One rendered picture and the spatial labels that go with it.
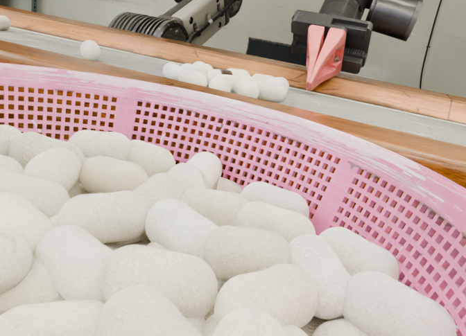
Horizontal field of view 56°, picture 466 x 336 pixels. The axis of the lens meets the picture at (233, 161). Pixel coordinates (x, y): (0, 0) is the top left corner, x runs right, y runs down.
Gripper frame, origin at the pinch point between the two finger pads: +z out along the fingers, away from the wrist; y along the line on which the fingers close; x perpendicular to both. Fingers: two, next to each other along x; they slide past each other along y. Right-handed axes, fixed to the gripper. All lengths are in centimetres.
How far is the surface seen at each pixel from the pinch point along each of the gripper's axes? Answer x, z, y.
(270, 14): 108, -152, -64
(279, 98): -6.5, 9.7, -0.6
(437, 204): -25.2, 29.7, 12.3
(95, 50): -7.5, 9.9, -22.4
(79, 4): 112, -135, -180
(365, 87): 3.2, -4.4, 6.1
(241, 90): -9.7, 12.6, -3.2
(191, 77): -10.7, 13.5, -7.9
